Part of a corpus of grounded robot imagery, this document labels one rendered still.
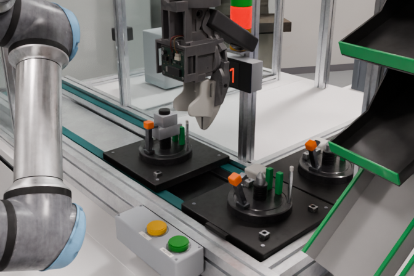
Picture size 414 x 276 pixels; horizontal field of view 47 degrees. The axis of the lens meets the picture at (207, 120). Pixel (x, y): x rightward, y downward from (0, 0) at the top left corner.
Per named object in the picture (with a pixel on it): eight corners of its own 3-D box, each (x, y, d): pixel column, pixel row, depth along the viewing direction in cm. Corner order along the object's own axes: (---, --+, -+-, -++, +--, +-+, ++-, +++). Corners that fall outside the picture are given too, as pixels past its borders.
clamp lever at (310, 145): (316, 170, 113) (311, 146, 108) (309, 167, 114) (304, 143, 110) (324, 161, 114) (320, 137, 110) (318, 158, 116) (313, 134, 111)
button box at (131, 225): (176, 289, 89) (175, 262, 87) (116, 238, 104) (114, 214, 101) (204, 272, 93) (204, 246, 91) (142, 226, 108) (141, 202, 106)
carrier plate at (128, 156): (156, 193, 112) (155, 185, 111) (103, 159, 129) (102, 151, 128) (229, 162, 127) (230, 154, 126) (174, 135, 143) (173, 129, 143)
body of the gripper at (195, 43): (155, 77, 73) (151, -5, 69) (198, 66, 78) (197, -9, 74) (187, 88, 68) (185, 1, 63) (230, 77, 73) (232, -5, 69)
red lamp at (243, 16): (240, 30, 108) (241, 8, 106) (225, 27, 111) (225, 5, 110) (255, 27, 111) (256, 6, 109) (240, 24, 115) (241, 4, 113)
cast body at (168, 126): (159, 140, 122) (158, 114, 119) (150, 135, 125) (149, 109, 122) (186, 132, 126) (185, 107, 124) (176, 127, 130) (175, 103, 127)
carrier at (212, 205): (263, 264, 88) (266, 205, 83) (180, 211, 105) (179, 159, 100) (339, 216, 103) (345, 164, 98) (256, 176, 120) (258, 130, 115)
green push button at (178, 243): (177, 259, 89) (176, 250, 88) (164, 249, 92) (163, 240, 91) (193, 250, 92) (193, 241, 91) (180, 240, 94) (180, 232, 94)
